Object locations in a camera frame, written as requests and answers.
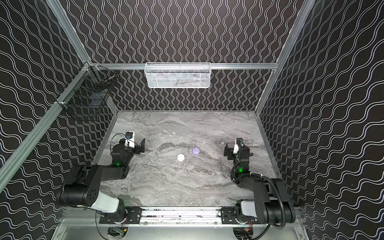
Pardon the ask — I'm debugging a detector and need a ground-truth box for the purple earbud charging case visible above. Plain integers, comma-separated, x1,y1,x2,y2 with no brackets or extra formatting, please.
193,147,201,155

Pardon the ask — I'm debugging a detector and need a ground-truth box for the white earbud charging case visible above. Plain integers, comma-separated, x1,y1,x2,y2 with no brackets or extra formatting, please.
177,154,186,162

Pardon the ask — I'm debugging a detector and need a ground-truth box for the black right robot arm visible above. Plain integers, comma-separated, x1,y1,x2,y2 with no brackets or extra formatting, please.
224,138,296,229

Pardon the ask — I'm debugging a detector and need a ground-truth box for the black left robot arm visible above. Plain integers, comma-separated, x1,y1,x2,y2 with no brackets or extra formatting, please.
57,132,146,215

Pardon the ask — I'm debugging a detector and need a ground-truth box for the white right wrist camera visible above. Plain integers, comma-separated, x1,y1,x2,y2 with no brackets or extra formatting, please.
233,143,240,155

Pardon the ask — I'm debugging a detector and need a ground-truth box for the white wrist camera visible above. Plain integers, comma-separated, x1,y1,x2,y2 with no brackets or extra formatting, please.
125,132,136,149
233,143,240,155

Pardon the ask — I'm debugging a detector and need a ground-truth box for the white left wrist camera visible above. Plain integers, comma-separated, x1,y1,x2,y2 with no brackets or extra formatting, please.
125,132,136,149

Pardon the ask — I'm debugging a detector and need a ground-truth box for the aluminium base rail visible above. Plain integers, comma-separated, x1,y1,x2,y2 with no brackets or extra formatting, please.
59,205,301,227

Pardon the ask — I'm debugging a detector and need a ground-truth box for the black wire basket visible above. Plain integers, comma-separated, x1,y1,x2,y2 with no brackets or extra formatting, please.
59,66,118,122

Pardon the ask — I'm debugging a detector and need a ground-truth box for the white wire mesh basket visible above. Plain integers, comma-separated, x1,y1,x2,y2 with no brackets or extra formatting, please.
144,67,212,89

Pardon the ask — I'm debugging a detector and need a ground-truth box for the aluminium frame back bar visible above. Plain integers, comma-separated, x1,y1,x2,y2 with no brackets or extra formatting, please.
91,63,278,71

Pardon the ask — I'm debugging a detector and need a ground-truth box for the aluminium frame post left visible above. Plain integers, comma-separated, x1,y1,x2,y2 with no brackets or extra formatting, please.
1,1,91,191

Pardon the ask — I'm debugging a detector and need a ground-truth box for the aluminium frame post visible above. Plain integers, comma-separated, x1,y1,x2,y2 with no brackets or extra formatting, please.
255,0,316,116
1,1,91,191

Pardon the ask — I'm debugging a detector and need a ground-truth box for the aluminium frame post right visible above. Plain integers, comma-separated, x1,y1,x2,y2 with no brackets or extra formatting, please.
255,0,316,116

